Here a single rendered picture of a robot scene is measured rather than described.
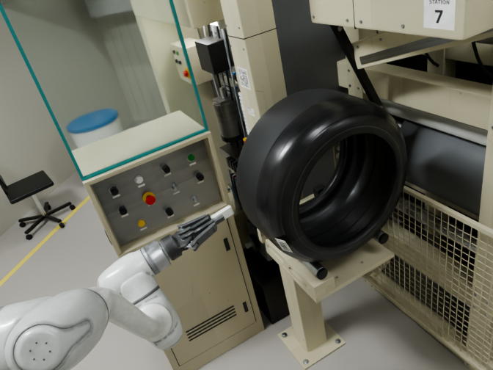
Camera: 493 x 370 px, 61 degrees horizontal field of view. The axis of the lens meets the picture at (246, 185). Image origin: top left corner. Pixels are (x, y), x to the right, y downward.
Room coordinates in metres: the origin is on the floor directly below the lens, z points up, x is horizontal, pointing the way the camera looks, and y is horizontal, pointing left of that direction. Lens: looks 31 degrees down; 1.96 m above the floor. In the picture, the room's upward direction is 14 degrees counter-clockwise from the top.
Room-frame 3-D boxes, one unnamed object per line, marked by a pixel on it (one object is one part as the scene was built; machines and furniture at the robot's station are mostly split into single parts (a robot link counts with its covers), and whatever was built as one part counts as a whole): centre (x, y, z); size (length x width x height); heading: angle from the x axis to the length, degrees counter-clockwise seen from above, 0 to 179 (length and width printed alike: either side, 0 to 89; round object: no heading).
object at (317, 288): (1.23, -0.12, 0.83); 0.36 x 0.09 x 0.06; 21
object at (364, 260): (1.28, -0.25, 0.80); 0.37 x 0.36 x 0.02; 111
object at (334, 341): (1.51, -0.14, 0.01); 0.27 x 0.27 x 0.02; 21
